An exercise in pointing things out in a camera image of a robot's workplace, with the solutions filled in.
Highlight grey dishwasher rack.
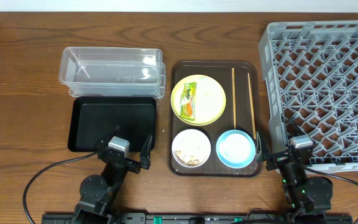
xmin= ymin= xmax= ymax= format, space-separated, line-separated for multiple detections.
xmin=259 ymin=21 xmax=358 ymax=173

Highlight green snack wrapper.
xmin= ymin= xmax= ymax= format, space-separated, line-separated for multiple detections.
xmin=180 ymin=82 xmax=197 ymax=121

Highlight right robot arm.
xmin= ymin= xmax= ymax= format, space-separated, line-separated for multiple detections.
xmin=256 ymin=124 xmax=333 ymax=223

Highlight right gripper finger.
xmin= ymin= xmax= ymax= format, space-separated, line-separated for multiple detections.
xmin=286 ymin=121 xmax=306 ymax=139
xmin=255 ymin=131 xmax=270 ymax=162

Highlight brown serving tray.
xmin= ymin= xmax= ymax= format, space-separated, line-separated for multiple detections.
xmin=167 ymin=61 xmax=262 ymax=178

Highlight black waste tray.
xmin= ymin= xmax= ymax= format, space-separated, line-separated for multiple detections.
xmin=67 ymin=96 xmax=157 ymax=152

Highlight clear plastic bin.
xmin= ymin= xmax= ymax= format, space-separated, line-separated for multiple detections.
xmin=59 ymin=47 xmax=166 ymax=99

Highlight yellow plate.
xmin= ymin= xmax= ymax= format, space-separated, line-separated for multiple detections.
xmin=170 ymin=75 xmax=226 ymax=126

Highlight white bowl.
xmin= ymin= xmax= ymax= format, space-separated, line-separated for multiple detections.
xmin=171 ymin=129 xmax=211 ymax=168

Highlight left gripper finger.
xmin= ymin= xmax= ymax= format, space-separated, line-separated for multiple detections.
xmin=95 ymin=125 xmax=119 ymax=149
xmin=139 ymin=135 xmax=152 ymax=170

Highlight white napkin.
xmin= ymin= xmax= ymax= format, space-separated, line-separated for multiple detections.
xmin=197 ymin=77 xmax=219 ymax=107

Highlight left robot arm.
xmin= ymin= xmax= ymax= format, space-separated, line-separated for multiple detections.
xmin=71 ymin=127 xmax=153 ymax=224

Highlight wooden chopstick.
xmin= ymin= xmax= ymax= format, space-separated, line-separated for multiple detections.
xmin=247 ymin=73 xmax=257 ymax=140
xmin=231 ymin=67 xmax=237 ymax=129

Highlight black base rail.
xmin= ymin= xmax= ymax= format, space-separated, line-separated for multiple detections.
xmin=40 ymin=212 xmax=354 ymax=224

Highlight blue bowl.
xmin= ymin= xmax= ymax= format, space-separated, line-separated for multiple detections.
xmin=216 ymin=129 xmax=256 ymax=169

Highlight rice and food scraps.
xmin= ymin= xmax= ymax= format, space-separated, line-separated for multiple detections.
xmin=173 ymin=150 xmax=208 ymax=167

